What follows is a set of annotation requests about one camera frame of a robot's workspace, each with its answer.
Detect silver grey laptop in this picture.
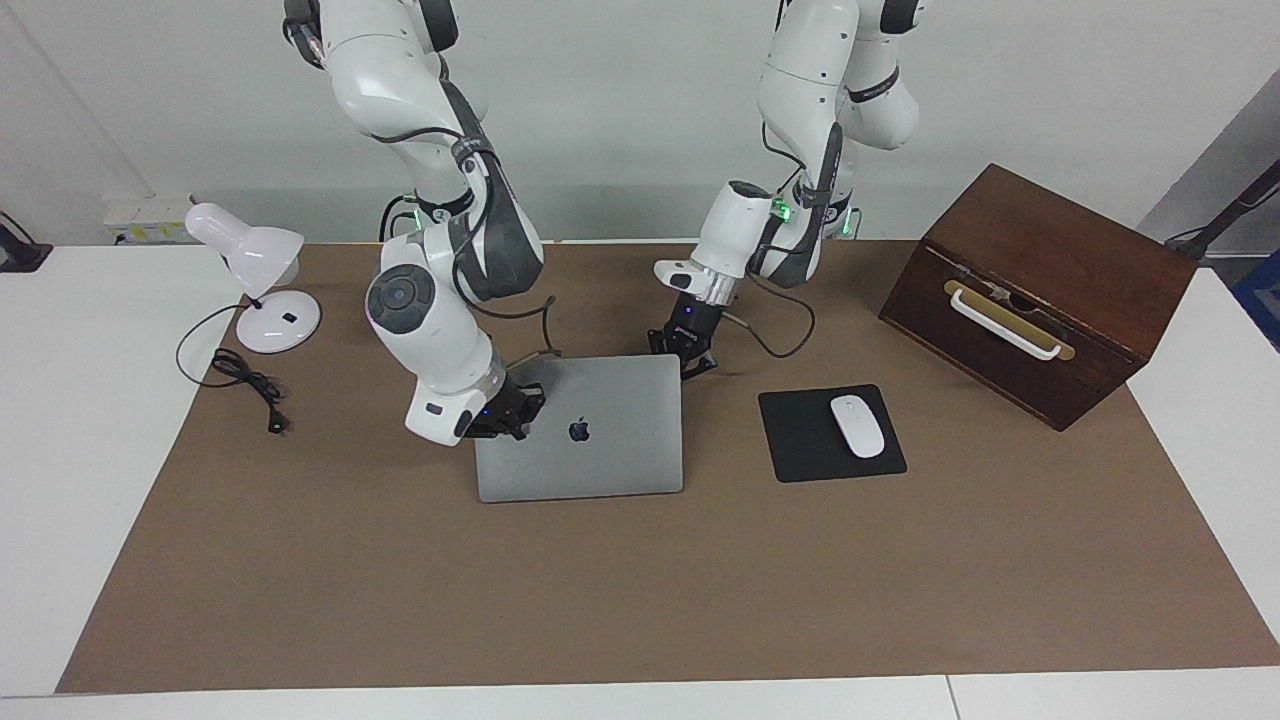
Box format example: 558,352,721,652
474,354,686,504

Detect black mouse pad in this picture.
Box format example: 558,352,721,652
757,384,908,484

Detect white computer mouse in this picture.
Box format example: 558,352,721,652
829,395,887,459

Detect brown table mat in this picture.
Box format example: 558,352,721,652
55,240,1280,694

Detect white desk lamp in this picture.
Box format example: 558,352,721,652
185,203,323,354

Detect dark brown wooden box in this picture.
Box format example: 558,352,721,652
878,163,1199,432

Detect black stand pole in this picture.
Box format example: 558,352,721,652
1165,160,1280,263

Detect blue crate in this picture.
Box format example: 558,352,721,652
1232,250,1280,353

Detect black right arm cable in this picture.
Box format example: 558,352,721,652
495,293,561,371

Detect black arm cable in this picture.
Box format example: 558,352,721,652
725,272,817,360
495,293,561,371

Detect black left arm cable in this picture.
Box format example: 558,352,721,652
725,272,817,360

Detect black lamp power cable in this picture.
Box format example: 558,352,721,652
176,303,288,435

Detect white box handle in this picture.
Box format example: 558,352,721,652
948,288,1063,361

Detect brass handle plate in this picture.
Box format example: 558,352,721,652
943,279,1077,362

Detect white wall power strip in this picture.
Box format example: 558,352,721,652
103,195,196,246

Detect black clamp mount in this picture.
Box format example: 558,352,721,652
0,210,53,273

